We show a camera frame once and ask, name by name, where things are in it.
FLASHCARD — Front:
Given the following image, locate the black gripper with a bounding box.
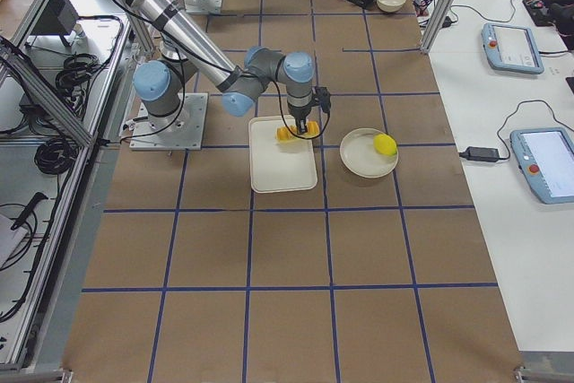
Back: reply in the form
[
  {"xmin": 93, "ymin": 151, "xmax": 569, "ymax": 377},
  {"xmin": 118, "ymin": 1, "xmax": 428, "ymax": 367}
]
[{"xmin": 288, "ymin": 103, "xmax": 314, "ymax": 135}]

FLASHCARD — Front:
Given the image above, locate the orange striped bread loaf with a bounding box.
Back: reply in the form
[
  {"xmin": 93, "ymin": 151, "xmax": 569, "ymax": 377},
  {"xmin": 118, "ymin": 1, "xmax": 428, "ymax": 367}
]
[{"xmin": 275, "ymin": 121, "xmax": 320, "ymax": 144}]

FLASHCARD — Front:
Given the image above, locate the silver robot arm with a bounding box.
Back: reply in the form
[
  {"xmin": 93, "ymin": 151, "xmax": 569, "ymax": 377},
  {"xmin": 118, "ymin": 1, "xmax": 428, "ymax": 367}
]
[{"xmin": 121, "ymin": 0, "xmax": 317, "ymax": 138}]

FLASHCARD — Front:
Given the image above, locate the cream round plate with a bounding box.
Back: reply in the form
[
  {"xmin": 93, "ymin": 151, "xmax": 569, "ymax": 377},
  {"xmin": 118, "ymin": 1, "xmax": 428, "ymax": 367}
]
[{"xmin": 339, "ymin": 128, "xmax": 398, "ymax": 178}]

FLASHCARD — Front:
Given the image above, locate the white rectangular tray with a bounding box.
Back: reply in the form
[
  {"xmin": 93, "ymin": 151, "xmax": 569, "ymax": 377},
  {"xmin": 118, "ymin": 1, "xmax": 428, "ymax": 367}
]
[{"xmin": 248, "ymin": 116, "xmax": 317, "ymax": 194}]

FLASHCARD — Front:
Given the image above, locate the yellow lemon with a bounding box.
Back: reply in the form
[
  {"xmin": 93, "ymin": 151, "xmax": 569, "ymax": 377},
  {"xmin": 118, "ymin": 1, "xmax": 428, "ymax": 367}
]
[{"xmin": 373, "ymin": 134, "xmax": 397, "ymax": 156}]

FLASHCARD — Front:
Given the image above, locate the black power adapter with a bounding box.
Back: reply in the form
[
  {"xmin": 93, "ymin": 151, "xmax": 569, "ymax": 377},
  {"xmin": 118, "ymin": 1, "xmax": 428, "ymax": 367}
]
[{"xmin": 458, "ymin": 146, "xmax": 500, "ymax": 162}]

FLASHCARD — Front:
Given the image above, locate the far blue teach pendant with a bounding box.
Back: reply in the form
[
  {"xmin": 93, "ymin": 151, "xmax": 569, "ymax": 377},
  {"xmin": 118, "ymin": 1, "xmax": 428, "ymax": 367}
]
[{"xmin": 481, "ymin": 22, "xmax": 544, "ymax": 74}]

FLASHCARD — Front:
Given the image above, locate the blue teach pendant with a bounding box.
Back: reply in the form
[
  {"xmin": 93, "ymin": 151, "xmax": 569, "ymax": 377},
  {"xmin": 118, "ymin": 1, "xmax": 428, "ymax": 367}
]
[
  {"xmin": 510, "ymin": 127, "xmax": 573, "ymax": 205},
  {"xmin": 481, "ymin": 22, "xmax": 544, "ymax": 74}
]

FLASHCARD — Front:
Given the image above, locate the near blue teach pendant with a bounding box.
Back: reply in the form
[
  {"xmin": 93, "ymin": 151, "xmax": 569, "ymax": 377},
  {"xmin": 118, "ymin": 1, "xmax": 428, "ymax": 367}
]
[{"xmin": 510, "ymin": 127, "xmax": 573, "ymax": 205}]

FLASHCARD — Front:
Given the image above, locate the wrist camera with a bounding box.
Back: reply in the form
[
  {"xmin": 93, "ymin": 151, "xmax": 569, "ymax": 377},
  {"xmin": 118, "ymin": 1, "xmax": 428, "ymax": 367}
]
[{"xmin": 315, "ymin": 86, "xmax": 331, "ymax": 115}]

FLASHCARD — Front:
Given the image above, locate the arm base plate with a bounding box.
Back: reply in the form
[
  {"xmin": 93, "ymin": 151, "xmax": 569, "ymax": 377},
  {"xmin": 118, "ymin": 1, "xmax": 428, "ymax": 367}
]
[
  {"xmin": 129, "ymin": 92, "xmax": 208, "ymax": 151},
  {"xmin": 184, "ymin": 0, "xmax": 222, "ymax": 15}
]

